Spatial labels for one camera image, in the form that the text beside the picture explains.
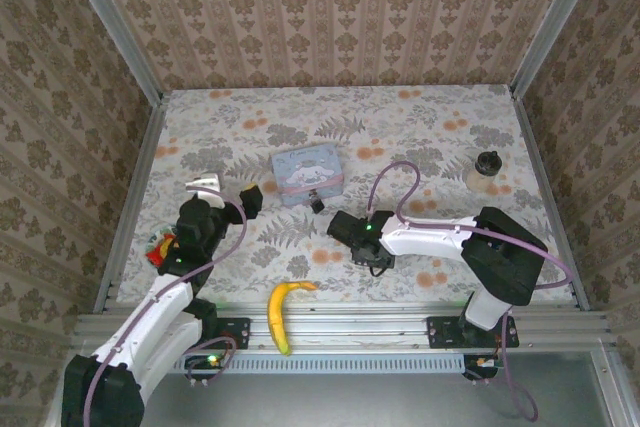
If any grey slotted cable duct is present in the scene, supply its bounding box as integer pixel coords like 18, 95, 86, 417
172, 352, 465, 375

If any aluminium side rail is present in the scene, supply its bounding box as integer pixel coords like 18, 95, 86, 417
509, 91, 592, 312
93, 96, 170, 316

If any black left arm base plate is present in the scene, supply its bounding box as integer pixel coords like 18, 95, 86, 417
199, 316, 252, 351

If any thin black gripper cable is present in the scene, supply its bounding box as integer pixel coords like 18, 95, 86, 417
367, 252, 397, 279

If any small circuit board green light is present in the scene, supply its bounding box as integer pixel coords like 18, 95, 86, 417
183, 353, 227, 384

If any aluminium corner post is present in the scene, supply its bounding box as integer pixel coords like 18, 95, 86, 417
57, 0, 169, 104
509, 0, 609, 99

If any yellow banana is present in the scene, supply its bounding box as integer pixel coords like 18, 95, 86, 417
266, 280, 319, 358

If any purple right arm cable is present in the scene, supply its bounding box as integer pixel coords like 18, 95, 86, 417
367, 160, 576, 423

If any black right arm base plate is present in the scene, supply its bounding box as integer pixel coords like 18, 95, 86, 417
425, 315, 520, 350

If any aluminium mounting rail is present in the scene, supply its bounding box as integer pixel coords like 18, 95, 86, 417
74, 304, 614, 351

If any grey metal panel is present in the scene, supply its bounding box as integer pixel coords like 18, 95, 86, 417
142, 371, 614, 427

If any blue cartoon tin box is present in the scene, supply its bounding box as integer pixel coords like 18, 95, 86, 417
270, 142, 346, 208

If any aluminium lower frame rail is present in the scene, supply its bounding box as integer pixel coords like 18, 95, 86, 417
589, 346, 634, 427

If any red yellow snack packet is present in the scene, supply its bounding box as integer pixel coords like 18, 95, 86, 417
144, 228, 180, 269

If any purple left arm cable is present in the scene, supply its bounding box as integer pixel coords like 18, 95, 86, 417
82, 185, 250, 427

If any small jar with black lid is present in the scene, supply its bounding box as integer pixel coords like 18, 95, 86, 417
468, 150, 502, 194

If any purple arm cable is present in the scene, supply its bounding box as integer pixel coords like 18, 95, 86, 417
367, 160, 576, 423
82, 185, 250, 427

